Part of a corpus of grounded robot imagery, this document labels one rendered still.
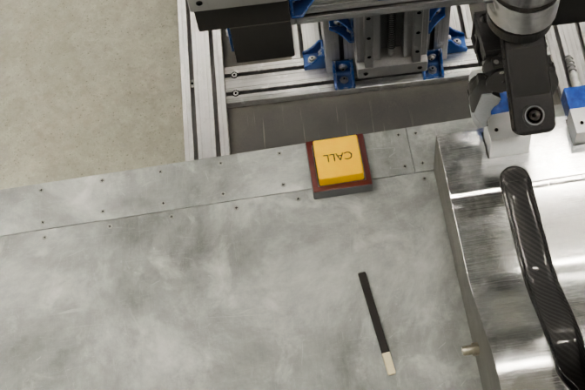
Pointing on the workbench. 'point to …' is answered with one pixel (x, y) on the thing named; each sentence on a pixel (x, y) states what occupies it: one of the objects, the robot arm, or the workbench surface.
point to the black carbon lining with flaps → (543, 278)
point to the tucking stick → (377, 324)
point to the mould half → (518, 374)
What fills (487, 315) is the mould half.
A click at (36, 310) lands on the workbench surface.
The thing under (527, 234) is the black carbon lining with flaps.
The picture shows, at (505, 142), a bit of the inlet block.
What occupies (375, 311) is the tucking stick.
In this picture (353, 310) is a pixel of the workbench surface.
